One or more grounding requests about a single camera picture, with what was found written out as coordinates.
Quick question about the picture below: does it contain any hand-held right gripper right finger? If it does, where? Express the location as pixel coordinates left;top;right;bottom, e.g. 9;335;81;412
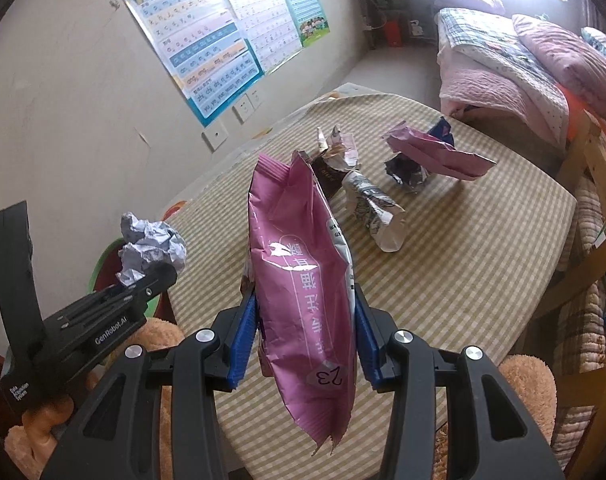
353;284;566;480

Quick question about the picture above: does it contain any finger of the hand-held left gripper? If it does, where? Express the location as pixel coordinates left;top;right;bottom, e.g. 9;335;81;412
93;262;179;311

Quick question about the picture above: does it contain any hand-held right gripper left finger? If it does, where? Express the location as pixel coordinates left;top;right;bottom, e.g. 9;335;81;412
40;290;258;480

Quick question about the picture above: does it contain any white paper ball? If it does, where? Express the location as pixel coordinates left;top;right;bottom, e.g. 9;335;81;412
118;212;189;286

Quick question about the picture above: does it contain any large pink snack bag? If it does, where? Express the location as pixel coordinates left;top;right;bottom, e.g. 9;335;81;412
240;152;356;456

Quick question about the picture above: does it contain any dark brown packet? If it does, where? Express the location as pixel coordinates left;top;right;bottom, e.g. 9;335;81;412
310;155;344;198

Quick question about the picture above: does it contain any torn white pink wrapper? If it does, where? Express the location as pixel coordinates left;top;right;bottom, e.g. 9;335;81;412
315;125;361;171

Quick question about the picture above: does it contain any lilac packet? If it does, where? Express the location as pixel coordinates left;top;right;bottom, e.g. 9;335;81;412
383;121;498;181

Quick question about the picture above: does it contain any dark blue wrapper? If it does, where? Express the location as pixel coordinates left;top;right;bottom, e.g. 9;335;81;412
428;117;456;146

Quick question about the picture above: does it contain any person's left hand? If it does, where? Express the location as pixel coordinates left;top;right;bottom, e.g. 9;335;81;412
23;394;86;441

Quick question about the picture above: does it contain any tan plush toy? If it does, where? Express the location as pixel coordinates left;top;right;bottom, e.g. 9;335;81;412
3;317;184;468

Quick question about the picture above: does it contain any crumpled white printed wrapper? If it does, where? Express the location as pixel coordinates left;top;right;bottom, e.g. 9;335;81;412
345;170;406;253

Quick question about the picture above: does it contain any striped yellow tablecloth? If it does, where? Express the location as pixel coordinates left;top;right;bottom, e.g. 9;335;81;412
163;94;578;461

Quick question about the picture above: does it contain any brown plush garment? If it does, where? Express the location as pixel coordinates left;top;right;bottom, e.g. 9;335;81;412
498;355;558;446

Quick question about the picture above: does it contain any crumpled silver dark wrapper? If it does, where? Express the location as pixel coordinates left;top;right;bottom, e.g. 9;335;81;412
384;152;431;193

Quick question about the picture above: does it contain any striped quilted chair cushion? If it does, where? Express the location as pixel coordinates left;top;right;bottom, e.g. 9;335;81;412
553;175;606;466

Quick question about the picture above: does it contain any pink bedspread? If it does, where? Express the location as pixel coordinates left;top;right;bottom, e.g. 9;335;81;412
439;50;564;121

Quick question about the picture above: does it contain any wooden chair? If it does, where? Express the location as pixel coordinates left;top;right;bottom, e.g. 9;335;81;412
513;110;606;356

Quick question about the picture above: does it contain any orange cloth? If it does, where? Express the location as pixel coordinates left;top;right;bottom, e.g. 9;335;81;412
558;85;606;153

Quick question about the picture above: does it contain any red container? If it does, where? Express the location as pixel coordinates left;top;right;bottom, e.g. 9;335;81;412
383;20;404;48

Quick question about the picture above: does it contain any pink quilted blanket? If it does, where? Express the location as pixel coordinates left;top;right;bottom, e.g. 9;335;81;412
512;13;606;126

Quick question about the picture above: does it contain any blue patterned pillow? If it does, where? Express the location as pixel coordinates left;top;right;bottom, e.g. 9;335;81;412
580;26;606;68

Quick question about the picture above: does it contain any single white wall socket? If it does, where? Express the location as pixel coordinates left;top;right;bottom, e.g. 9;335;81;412
201;125;229;153

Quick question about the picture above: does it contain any blue bordered letter wall poster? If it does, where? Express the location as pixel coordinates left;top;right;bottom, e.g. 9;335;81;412
122;0;265;128

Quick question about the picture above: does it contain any white chart wall poster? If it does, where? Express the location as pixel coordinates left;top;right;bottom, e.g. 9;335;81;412
213;0;304;73

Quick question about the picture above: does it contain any green chart wall poster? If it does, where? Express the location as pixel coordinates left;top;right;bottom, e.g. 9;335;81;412
272;0;331;48

